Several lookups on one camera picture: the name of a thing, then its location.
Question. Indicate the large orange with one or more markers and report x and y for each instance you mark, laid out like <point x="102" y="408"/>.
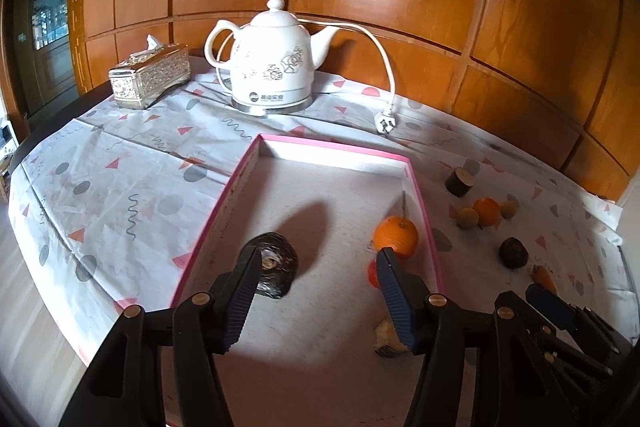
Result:
<point x="397" y="234"/>

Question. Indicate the red fruit piece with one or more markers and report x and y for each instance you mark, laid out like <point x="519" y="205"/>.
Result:
<point x="373" y="274"/>

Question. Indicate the patterned white tablecloth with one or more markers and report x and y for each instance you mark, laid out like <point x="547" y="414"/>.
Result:
<point x="125" y="187"/>

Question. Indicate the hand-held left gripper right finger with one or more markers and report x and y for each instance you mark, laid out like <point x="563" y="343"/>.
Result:
<point x="398" y="304"/>

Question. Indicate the orange carrot-coloured fruit piece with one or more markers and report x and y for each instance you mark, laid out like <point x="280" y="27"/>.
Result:
<point x="544" y="278"/>

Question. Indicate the pink-rimmed shallow box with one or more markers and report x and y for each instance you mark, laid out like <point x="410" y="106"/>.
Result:
<point x="320" y="187"/>

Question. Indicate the white floral electric kettle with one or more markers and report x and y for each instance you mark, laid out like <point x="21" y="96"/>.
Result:
<point x="277" y="57"/>

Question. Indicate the dark cut fruit chunk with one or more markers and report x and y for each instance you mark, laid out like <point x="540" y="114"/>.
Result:
<point x="459" y="182"/>

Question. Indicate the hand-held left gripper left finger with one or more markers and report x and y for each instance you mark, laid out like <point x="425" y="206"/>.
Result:
<point x="239" y="307"/>

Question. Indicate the pale apple core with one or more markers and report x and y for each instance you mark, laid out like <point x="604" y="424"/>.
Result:
<point x="387" y="338"/>

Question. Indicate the white tissue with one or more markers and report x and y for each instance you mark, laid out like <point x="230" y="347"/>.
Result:
<point x="153" y="43"/>

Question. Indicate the dark purple passion fruit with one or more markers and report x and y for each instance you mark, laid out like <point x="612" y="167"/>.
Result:
<point x="513" y="253"/>

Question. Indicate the beige round fruit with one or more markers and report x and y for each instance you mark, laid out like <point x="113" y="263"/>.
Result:
<point x="509" y="209"/>
<point x="467" y="219"/>

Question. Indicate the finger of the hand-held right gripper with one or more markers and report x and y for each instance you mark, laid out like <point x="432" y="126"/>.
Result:
<point x="549" y="302"/>

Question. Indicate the dark brown avocado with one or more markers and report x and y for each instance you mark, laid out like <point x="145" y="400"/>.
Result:
<point x="281" y="267"/>

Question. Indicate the wooden door with window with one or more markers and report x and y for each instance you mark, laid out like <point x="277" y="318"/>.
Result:
<point x="47" y="32"/>

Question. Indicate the small orange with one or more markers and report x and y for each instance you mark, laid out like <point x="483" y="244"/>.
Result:
<point x="487" y="212"/>

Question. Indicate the silver ornate tissue box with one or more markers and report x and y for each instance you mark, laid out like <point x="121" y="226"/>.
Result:
<point x="147" y="77"/>

